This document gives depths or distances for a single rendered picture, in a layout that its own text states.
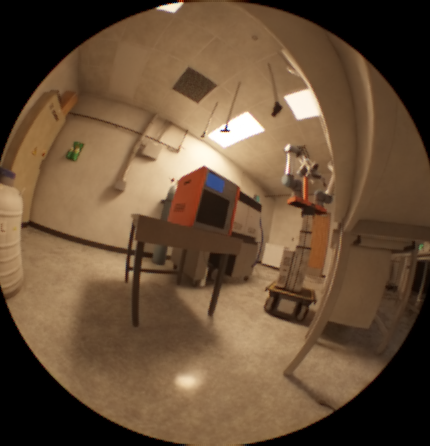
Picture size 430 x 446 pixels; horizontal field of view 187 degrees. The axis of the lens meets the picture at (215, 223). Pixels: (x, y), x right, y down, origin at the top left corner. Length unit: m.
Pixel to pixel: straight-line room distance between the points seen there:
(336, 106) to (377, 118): 0.07
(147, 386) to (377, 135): 0.88
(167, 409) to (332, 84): 0.89
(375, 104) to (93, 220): 2.60
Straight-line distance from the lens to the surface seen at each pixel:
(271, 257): 4.60
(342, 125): 0.23
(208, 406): 0.73
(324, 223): 5.01
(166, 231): 0.65
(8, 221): 1.09
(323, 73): 0.19
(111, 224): 2.45
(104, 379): 0.77
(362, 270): 1.23
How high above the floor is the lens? 0.70
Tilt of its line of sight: 5 degrees up
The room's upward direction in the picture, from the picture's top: 13 degrees clockwise
